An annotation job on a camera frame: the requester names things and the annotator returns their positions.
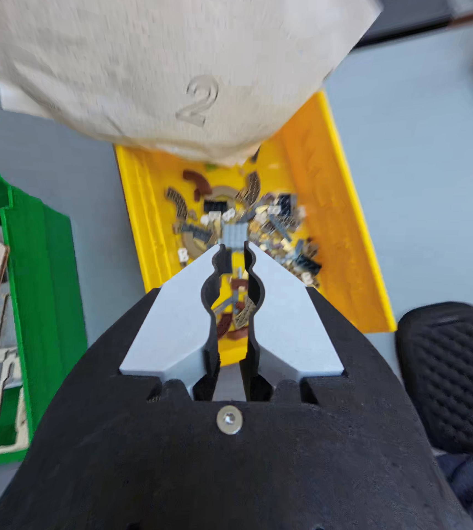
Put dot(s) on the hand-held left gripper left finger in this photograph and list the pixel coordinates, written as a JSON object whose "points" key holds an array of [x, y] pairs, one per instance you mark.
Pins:
{"points": [[170, 331]]}

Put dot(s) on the white paper bag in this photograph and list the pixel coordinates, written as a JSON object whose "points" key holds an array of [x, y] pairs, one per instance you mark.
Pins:
{"points": [[137, 62]]}

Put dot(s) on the black quilted wrist rest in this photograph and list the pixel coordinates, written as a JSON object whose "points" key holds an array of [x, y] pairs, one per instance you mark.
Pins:
{"points": [[451, 372]]}

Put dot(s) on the pile of toy bricks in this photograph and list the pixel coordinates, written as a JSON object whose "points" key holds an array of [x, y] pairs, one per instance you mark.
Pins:
{"points": [[269, 223]]}

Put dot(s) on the yellow plastic bin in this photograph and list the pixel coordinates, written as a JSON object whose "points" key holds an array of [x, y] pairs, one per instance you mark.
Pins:
{"points": [[344, 248]]}

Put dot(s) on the black flat pad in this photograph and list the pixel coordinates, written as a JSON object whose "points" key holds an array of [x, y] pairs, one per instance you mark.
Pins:
{"points": [[406, 20]]}

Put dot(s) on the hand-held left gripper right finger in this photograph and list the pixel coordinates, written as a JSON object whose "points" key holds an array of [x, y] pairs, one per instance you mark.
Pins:
{"points": [[294, 331]]}

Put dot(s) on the cream lattice sheet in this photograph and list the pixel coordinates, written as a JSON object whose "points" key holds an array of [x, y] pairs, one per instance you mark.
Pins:
{"points": [[0, 358]]}

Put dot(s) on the green plastic bin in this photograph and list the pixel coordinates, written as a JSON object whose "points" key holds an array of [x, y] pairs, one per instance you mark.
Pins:
{"points": [[46, 290]]}

